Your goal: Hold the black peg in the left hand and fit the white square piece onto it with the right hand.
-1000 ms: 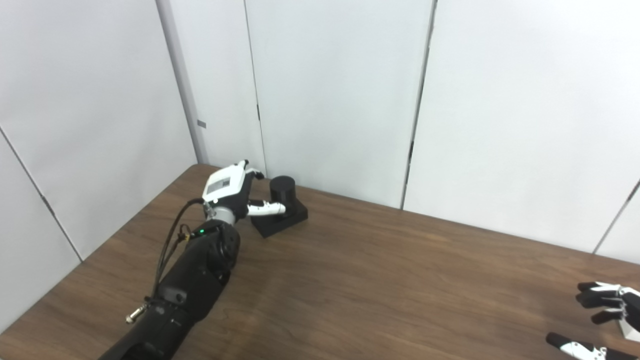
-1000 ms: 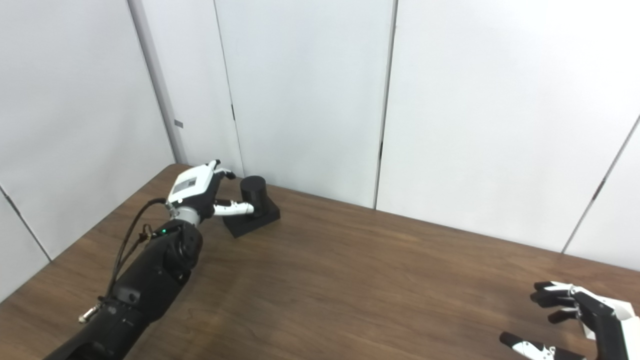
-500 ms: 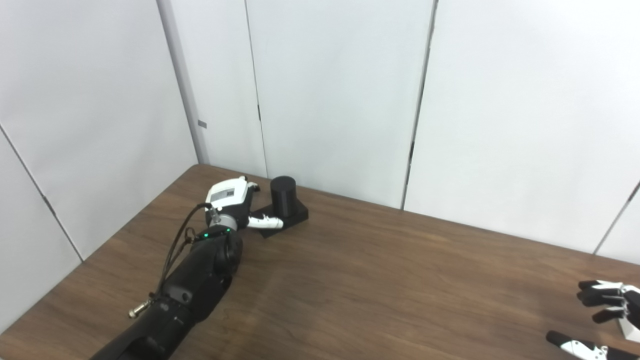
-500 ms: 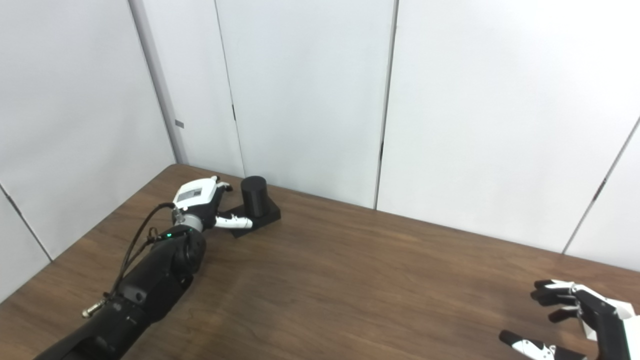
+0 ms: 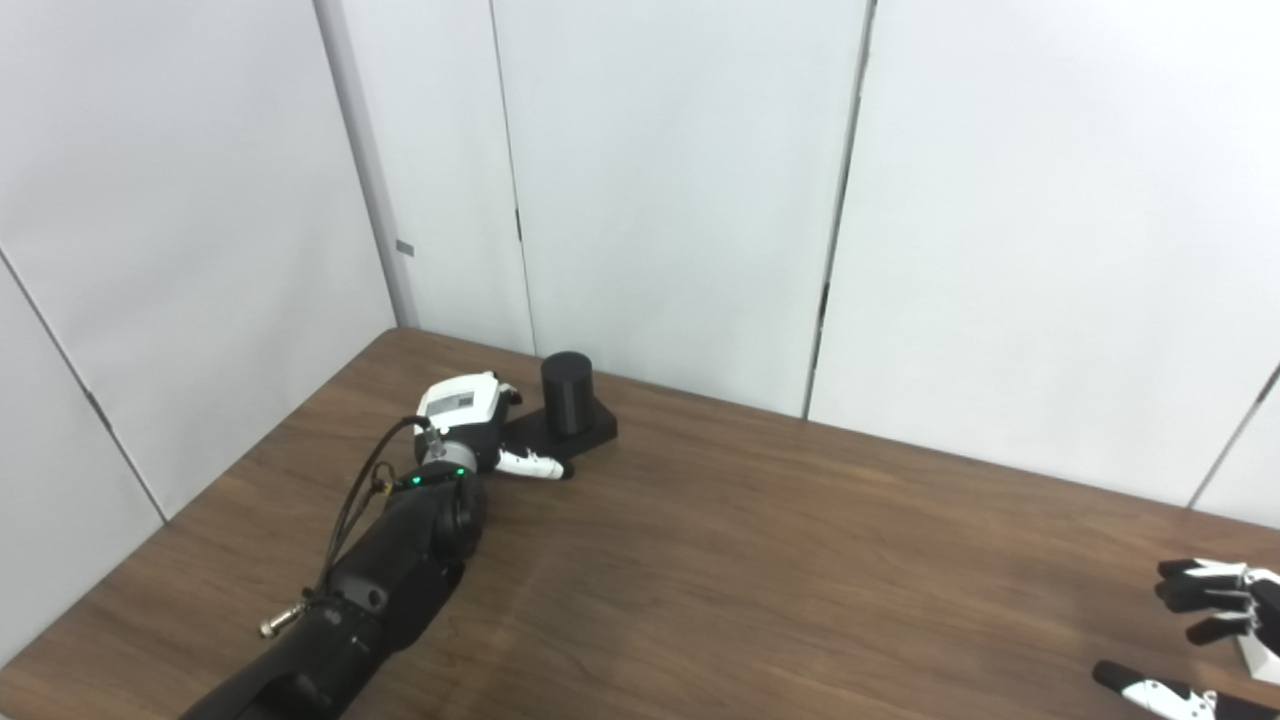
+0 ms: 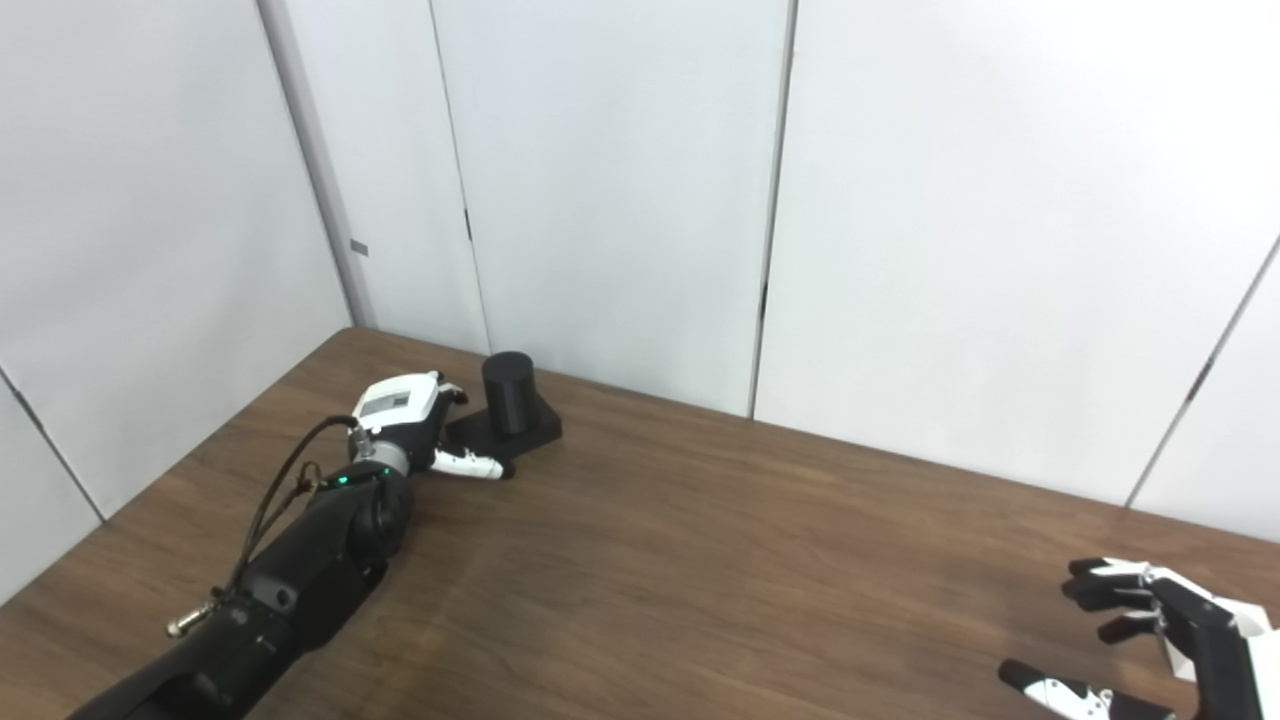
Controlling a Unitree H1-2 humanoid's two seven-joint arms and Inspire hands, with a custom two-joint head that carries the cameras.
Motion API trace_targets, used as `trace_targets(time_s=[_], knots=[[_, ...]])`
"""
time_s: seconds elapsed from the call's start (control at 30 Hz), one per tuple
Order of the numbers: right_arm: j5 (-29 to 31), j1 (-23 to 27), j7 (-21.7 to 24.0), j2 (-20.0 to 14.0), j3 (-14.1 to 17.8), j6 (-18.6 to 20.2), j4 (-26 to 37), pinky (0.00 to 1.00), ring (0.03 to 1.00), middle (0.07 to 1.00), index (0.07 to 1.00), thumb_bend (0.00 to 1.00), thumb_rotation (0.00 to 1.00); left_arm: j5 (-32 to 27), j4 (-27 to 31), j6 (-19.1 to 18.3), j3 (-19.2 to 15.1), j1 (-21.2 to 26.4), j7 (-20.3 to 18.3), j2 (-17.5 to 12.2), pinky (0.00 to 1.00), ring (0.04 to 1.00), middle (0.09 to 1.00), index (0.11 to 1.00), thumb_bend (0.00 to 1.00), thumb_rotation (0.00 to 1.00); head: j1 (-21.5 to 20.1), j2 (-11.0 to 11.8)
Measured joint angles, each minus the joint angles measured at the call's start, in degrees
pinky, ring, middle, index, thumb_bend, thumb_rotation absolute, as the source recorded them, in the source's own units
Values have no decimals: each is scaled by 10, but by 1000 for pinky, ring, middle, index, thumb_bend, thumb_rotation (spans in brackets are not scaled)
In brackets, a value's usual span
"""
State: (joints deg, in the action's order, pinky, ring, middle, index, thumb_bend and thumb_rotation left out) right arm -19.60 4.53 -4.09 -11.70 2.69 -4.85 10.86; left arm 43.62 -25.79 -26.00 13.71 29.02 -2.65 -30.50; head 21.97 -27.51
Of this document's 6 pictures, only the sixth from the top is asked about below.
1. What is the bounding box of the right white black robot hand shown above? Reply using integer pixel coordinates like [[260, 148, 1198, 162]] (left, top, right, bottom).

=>
[[998, 557, 1280, 720]]

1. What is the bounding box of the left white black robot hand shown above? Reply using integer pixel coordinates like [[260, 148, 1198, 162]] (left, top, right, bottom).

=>
[[350, 371, 516, 483]]

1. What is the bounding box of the black cylinder peg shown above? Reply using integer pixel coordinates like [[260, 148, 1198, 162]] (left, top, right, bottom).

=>
[[443, 351, 563, 464]]

